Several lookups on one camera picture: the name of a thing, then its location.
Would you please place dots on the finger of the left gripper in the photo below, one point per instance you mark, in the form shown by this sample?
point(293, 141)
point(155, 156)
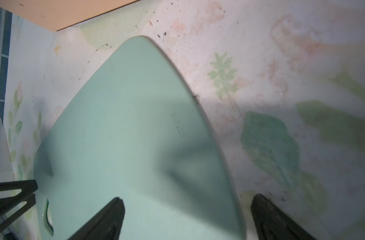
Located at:
point(26, 196)

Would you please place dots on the wooden file organizer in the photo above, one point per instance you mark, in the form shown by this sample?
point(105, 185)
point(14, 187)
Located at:
point(55, 15)

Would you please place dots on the green cutting board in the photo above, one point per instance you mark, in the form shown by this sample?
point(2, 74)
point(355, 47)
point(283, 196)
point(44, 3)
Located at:
point(134, 131)

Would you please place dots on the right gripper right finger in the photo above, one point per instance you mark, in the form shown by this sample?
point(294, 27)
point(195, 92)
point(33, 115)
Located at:
point(273, 224)

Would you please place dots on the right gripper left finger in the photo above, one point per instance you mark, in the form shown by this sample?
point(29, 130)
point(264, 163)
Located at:
point(105, 225)

